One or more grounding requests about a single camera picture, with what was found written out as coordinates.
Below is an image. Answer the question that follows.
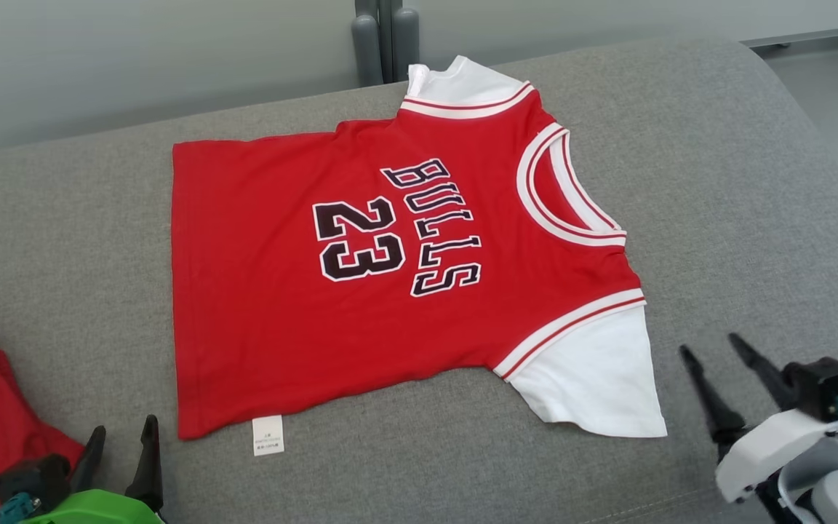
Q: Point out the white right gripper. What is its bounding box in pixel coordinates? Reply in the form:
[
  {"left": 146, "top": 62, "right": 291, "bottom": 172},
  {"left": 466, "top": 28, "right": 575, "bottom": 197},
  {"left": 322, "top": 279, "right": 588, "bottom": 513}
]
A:
[{"left": 679, "top": 333, "right": 838, "bottom": 504}]

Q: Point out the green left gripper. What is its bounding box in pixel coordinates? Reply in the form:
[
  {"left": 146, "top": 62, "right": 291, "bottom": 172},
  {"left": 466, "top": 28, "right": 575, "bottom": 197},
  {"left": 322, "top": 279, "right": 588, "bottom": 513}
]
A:
[{"left": 19, "top": 415, "right": 165, "bottom": 524}]

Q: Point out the grey partition post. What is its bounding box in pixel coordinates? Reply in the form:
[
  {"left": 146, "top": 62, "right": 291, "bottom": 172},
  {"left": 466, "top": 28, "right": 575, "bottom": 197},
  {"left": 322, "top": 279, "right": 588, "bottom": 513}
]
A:
[{"left": 351, "top": 0, "right": 420, "bottom": 87}]

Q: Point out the grey baseboard strip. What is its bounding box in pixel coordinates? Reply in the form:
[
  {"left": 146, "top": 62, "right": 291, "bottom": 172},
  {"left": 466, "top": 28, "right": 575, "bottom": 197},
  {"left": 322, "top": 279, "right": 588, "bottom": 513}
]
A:
[{"left": 743, "top": 25, "right": 838, "bottom": 49}]

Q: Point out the red Bulls 23 jersey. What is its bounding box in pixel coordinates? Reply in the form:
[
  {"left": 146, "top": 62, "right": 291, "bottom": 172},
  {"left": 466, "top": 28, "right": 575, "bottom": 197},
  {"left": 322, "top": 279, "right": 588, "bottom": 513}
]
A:
[{"left": 172, "top": 56, "right": 669, "bottom": 458}]

